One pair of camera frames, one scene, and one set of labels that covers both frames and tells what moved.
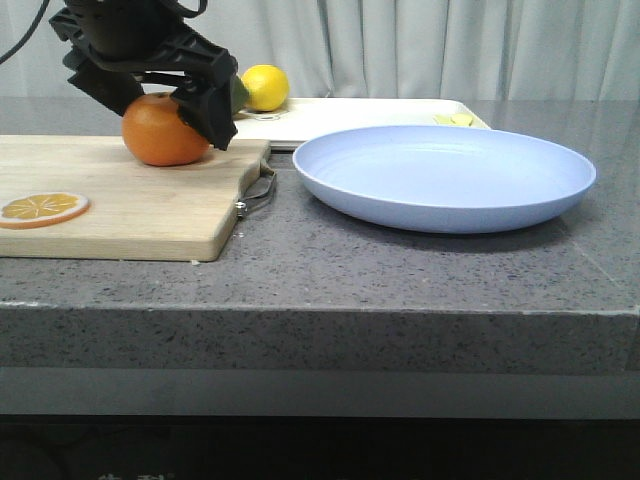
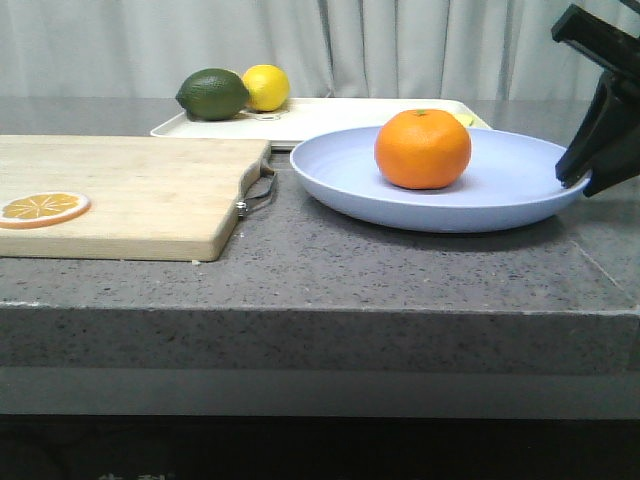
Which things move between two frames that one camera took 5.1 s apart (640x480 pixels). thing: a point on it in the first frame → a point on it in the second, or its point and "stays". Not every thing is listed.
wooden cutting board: [137, 210] stays
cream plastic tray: [298, 119] stays
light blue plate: [444, 179] stays
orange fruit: [156, 133] → [422, 148]
